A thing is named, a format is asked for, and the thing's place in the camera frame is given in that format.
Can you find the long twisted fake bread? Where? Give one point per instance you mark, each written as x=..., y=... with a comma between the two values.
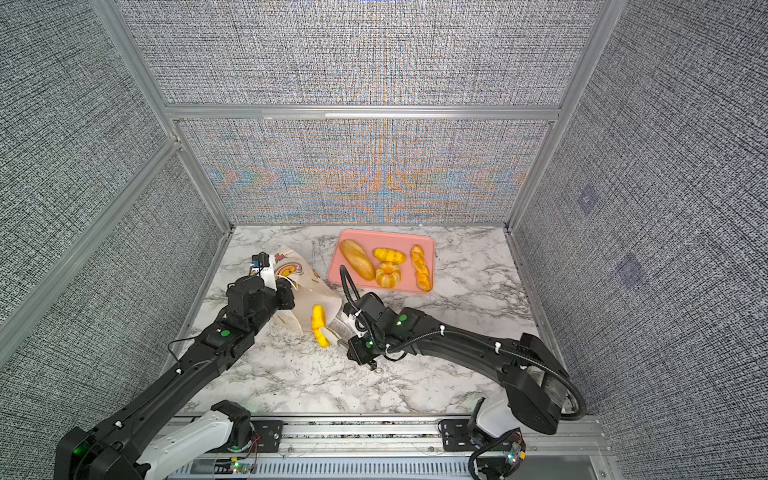
x=421, y=270

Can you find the yellow striped croissant fake bread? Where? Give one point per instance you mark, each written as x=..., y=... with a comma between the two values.
x=318, y=323

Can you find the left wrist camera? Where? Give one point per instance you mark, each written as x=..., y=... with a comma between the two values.
x=262, y=267

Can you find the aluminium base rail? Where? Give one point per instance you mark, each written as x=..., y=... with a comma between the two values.
x=393, y=446

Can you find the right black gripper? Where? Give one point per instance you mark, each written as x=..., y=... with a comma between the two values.
x=358, y=355

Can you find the oval yellow fake bread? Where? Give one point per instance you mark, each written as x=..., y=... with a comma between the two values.
x=387, y=255

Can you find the round pumpkin-shaped fake bread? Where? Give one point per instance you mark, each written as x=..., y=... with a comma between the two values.
x=388, y=275

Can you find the white paper bag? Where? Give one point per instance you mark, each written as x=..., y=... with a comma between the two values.
x=308, y=288

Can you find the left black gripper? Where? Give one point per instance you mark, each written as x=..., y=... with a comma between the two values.
x=284, y=289

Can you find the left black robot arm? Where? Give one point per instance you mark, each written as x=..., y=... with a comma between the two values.
x=112, y=449

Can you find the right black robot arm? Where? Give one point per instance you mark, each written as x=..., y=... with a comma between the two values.
x=539, y=391

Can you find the pink plastic tray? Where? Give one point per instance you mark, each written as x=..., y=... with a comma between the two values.
x=371, y=240

